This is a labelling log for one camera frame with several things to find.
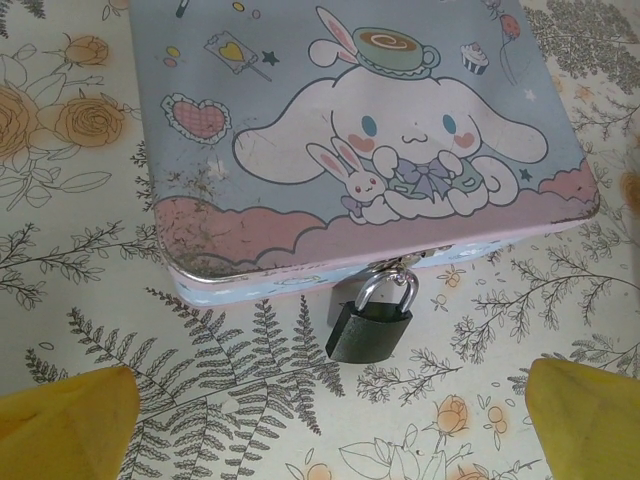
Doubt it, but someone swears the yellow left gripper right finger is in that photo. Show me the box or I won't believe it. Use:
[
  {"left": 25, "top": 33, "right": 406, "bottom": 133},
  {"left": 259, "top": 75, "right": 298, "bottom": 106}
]
[{"left": 528, "top": 356, "right": 640, "bottom": 480}]

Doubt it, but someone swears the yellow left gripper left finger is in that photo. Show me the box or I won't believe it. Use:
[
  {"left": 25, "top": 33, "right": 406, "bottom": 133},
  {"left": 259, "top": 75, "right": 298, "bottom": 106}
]
[{"left": 0, "top": 367, "right": 141, "bottom": 480}]

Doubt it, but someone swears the black padlock silver shackle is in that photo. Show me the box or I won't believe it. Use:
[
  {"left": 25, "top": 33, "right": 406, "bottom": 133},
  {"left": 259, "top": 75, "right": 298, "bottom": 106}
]
[{"left": 324, "top": 267, "right": 419, "bottom": 362}]

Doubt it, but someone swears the floral tablecloth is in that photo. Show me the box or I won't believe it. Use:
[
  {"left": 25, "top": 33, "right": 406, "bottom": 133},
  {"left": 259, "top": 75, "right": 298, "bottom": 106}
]
[{"left": 0, "top": 0, "right": 640, "bottom": 480}]

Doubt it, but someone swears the cartoon bunny tin box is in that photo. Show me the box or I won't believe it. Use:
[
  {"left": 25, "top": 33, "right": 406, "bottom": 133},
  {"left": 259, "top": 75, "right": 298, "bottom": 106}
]
[{"left": 124, "top": 0, "right": 604, "bottom": 307}]

